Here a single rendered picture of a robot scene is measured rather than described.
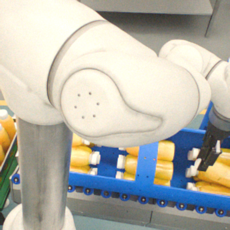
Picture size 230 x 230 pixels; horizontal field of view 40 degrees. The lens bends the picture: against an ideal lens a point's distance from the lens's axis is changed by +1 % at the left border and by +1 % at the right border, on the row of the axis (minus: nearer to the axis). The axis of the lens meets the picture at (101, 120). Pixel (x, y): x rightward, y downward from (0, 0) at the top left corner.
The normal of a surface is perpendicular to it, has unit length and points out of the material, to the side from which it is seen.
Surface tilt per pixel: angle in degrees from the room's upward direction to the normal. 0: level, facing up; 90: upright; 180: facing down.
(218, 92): 88
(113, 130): 89
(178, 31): 0
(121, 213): 70
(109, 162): 19
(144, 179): 66
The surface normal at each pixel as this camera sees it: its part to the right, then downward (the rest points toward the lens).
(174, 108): 0.76, 0.21
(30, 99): -0.39, 0.76
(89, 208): -0.14, 0.48
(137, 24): 0.03, -0.65
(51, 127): 0.31, 0.67
